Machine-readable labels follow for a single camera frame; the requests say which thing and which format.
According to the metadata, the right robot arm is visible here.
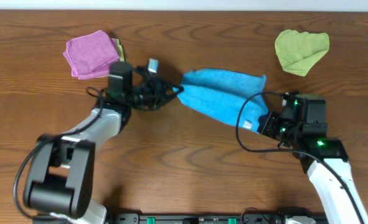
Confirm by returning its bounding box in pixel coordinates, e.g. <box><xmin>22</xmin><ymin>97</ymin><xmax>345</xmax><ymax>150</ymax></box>
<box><xmin>258</xmin><ymin>92</ymin><xmax>368</xmax><ymax>223</ymax></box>

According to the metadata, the right black cable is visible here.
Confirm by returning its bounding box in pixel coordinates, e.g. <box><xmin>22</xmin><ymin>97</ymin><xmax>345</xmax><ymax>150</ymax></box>
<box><xmin>235</xmin><ymin>91</ymin><xmax>364</xmax><ymax>224</ymax></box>

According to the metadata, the left black cable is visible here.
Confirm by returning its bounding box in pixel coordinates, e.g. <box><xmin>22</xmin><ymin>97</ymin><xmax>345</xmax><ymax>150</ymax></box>
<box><xmin>12</xmin><ymin>86</ymin><xmax>105</xmax><ymax>220</ymax></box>

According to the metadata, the folded purple microfiber cloth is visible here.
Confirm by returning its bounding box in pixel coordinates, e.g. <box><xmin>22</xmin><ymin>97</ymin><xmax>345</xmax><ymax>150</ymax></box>
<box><xmin>63</xmin><ymin>30</ymin><xmax>118</xmax><ymax>80</ymax></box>

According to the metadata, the black cable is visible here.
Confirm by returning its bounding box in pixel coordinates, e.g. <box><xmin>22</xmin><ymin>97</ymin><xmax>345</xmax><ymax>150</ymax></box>
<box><xmin>235</xmin><ymin>91</ymin><xmax>364</xmax><ymax>224</ymax></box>
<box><xmin>12</xmin><ymin>86</ymin><xmax>105</xmax><ymax>220</ymax></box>

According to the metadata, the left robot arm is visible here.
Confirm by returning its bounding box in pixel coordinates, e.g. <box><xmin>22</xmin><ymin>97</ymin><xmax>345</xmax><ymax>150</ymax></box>
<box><xmin>13</xmin><ymin>59</ymin><xmax>184</xmax><ymax>223</ymax></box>

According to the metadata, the crumpled green microfiber cloth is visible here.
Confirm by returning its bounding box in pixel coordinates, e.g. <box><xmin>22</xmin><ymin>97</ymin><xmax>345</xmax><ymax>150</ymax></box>
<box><xmin>275</xmin><ymin>29</ymin><xmax>329</xmax><ymax>77</ymax></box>

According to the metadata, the folded green microfiber cloth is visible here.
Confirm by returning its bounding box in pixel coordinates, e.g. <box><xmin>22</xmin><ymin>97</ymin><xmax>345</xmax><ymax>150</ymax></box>
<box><xmin>93</xmin><ymin>38</ymin><xmax>126</xmax><ymax>78</ymax></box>

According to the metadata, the blue microfiber cloth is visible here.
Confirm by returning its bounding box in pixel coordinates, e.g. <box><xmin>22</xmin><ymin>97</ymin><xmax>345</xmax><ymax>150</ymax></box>
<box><xmin>178</xmin><ymin>68</ymin><xmax>268</xmax><ymax>133</ymax></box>

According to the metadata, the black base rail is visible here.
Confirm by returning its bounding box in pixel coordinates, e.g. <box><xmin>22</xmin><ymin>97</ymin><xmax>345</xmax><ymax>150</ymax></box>
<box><xmin>32</xmin><ymin>208</ymin><xmax>328</xmax><ymax>224</ymax></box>

